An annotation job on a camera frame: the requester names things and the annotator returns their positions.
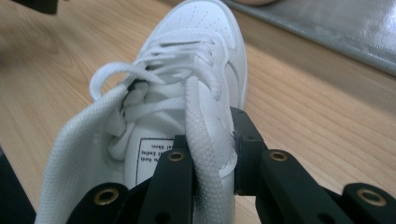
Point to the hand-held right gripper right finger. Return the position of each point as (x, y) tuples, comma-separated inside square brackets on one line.
[(280, 186)]

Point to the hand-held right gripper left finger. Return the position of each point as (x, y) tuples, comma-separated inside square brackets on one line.
[(169, 186)]

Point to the white sneaker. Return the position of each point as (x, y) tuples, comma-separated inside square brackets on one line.
[(199, 18)]

